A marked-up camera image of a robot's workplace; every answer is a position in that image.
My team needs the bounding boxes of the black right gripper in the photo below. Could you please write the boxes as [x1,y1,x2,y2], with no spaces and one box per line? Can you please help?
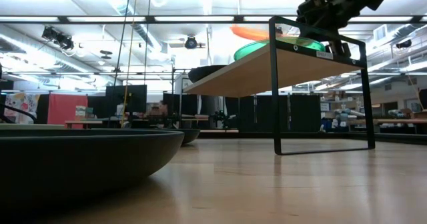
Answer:
[296,0,364,57]

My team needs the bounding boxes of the translucent green round plate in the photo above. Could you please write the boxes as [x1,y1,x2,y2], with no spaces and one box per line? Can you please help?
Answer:
[233,36,327,62]

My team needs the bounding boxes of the translucent orange round plate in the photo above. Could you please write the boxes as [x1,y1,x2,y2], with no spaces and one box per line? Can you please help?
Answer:
[229,24,272,42]

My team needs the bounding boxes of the black round plate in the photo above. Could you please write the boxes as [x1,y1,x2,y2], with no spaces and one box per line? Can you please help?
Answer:
[0,129,185,211]
[187,64,228,84]

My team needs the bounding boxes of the blue cup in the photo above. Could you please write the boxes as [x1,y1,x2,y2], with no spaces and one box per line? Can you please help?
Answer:
[91,127,201,145]

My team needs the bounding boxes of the black partition panels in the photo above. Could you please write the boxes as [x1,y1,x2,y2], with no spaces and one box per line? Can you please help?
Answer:
[226,95,322,133]

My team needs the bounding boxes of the background wooden table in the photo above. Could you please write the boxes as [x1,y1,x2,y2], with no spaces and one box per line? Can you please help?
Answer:
[64,119,211,129]
[346,118,427,125]

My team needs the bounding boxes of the person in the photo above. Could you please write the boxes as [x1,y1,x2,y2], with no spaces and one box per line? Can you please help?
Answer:
[148,100,169,118]

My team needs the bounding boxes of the red partition panel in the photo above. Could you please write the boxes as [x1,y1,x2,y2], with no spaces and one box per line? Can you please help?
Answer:
[47,93,89,125]

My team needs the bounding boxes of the colourful patterned cloth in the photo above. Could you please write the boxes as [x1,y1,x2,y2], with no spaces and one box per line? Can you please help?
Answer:
[3,92,40,125]

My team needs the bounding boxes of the wooden shelf with black frame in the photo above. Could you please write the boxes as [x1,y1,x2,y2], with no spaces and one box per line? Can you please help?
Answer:
[182,15,376,156]

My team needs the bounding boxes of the black overhead frame beam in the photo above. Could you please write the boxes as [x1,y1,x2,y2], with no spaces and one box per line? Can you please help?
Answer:
[0,15,427,25]

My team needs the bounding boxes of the black aluminium table frame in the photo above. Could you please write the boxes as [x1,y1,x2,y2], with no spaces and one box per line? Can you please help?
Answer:
[186,130,427,146]

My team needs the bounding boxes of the thin black hanging cable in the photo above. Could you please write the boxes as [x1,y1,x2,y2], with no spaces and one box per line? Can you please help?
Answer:
[113,0,133,87]
[143,0,151,85]

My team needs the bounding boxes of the yellow hanging cord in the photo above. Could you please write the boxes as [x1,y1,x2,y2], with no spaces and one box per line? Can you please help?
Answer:
[120,0,139,124]

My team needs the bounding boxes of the black ceiling camera cluster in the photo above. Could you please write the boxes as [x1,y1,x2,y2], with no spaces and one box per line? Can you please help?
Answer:
[41,25,75,51]

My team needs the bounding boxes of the black curved cable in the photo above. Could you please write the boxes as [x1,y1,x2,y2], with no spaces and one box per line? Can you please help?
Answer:
[0,103,38,125]

